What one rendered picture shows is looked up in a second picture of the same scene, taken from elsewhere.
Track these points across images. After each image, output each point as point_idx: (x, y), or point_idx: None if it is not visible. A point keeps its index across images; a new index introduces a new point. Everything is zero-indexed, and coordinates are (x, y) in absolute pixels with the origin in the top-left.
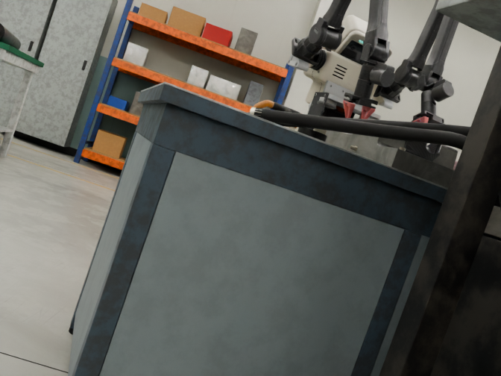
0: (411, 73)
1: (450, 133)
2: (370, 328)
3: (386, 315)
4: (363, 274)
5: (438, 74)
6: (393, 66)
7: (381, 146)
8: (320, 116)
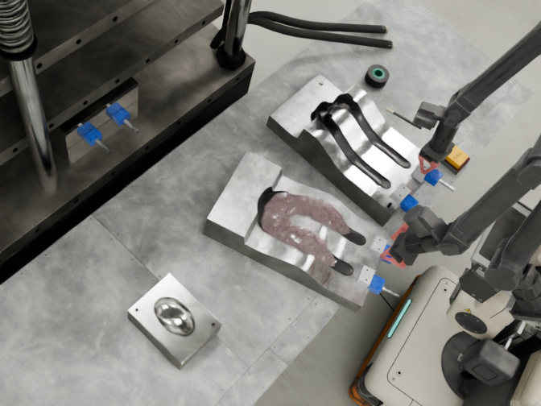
0: (499, 245)
1: (274, 12)
2: None
3: None
4: None
5: (454, 225)
6: (422, 107)
7: (339, 89)
8: (348, 23)
